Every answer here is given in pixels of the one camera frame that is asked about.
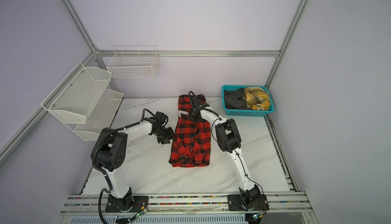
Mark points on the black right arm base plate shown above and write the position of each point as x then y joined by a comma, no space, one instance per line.
237,202

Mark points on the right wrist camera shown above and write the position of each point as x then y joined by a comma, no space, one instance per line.
195,101

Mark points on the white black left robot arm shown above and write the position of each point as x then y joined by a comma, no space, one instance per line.
109,152

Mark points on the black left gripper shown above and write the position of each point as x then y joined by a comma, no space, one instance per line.
170,135

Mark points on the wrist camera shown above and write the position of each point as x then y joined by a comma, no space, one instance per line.
195,101
161,118

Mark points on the dark grey shirt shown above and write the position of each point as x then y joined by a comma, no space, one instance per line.
235,100

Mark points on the aluminium frame profile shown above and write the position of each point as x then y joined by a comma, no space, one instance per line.
19,139

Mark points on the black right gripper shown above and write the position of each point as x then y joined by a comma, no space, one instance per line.
192,118

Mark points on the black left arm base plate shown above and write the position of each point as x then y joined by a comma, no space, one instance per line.
132,204

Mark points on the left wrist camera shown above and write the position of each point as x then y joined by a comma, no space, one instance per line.
161,118

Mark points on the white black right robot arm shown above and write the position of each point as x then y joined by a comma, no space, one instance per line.
225,132

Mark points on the aluminium mounting rail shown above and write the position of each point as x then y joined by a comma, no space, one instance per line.
195,203

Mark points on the red black plaid shirt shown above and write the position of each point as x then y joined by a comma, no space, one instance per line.
191,145

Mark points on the white mesh lower shelf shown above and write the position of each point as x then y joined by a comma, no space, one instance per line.
101,117

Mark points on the yellow plaid shirt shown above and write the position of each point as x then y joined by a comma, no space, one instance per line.
257,99

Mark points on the white wire basket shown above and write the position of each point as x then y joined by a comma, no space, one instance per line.
134,62

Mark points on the teal plastic basket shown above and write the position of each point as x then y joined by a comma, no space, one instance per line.
249,112

